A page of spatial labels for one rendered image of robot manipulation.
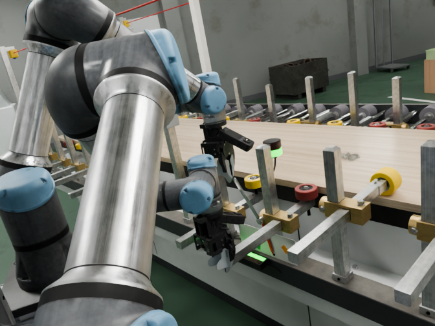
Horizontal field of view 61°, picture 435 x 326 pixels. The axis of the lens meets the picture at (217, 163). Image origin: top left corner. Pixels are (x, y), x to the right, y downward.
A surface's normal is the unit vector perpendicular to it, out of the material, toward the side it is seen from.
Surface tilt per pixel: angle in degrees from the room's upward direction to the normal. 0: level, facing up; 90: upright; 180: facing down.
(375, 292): 0
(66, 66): 57
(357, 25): 90
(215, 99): 90
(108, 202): 35
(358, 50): 90
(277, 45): 90
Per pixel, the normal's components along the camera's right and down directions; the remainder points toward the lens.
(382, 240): -0.72, 0.34
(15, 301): -0.18, -0.93
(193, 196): -0.09, 0.33
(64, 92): -0.35, 0.42
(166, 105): 0.73, 0.41
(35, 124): 0.47, 0.14
